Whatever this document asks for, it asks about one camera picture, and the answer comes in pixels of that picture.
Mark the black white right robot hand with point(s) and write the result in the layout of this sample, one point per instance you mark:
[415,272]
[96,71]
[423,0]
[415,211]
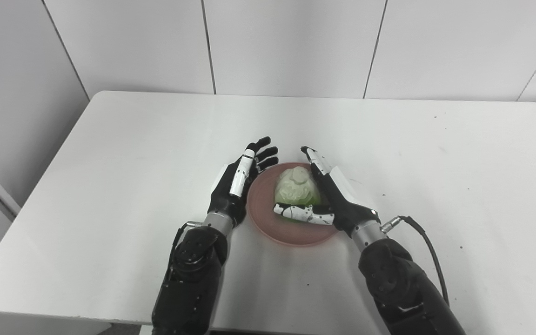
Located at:
[347,204]

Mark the pink round plate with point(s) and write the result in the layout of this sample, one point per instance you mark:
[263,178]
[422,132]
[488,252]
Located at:
[268,223]

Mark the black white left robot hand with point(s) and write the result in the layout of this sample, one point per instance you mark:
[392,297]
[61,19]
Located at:
[226,195]

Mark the green white toy cabbage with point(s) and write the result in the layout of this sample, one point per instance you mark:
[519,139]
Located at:
[296,188]

